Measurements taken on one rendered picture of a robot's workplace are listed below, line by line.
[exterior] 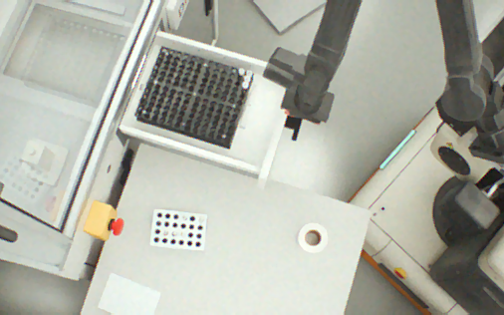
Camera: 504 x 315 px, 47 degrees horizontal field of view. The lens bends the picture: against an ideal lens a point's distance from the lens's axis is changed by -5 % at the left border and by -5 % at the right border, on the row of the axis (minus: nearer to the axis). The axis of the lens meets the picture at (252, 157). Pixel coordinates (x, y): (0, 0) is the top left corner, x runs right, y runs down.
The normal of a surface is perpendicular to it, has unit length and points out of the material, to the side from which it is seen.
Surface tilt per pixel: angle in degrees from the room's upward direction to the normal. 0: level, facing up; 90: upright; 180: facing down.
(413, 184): 0
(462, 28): 67
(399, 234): 0
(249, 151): 0
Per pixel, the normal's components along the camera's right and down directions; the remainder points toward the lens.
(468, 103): -0.41, 0.71
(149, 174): 0.04, -0.25
